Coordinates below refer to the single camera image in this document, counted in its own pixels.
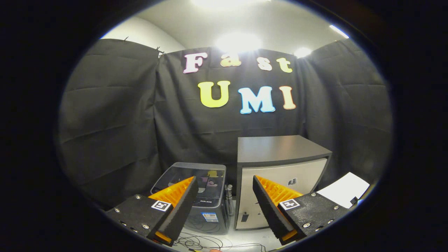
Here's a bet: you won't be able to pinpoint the black backdrop cloth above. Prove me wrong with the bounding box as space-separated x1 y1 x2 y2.
58 38 392 210

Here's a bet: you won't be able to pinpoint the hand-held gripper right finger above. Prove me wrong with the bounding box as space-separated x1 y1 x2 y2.
252 175 350 246

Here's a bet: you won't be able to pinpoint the black floor cables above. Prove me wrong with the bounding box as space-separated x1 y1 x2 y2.
175 233 277 252

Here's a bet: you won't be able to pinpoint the grey washing machine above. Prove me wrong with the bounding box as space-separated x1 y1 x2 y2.
150 162 231 234

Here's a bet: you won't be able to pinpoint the grey metal pipe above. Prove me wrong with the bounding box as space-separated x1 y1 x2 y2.
225 184 234 216

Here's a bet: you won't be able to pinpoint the beige cabinet with dark top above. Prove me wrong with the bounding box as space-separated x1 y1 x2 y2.
235 135 332 230

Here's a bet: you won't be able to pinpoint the white table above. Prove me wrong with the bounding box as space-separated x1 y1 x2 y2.
317 172 370 209

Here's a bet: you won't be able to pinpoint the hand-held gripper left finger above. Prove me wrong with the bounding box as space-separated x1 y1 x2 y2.
105 176 200 247

